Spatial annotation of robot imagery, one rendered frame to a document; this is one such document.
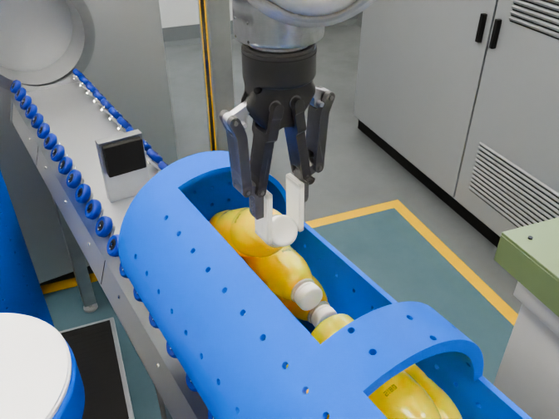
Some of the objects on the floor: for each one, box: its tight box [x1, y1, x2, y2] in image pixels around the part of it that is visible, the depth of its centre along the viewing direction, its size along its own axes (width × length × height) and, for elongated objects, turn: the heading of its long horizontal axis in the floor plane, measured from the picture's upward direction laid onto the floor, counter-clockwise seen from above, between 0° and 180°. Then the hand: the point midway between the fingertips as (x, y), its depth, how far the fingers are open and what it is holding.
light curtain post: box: [198, 0, 235, 151], centre depth 159 cm, size 6×6×170 cm
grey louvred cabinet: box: [354, 0, 559, 248], centre depth 249 cm, size 54×215×145 cm, turn 22°
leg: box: [52, 195, 98, 313], centre depth 209 cm, size 6×6×63 cm
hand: (279, 209), depth 65 cm, fingers closed on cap, 4 cm apart
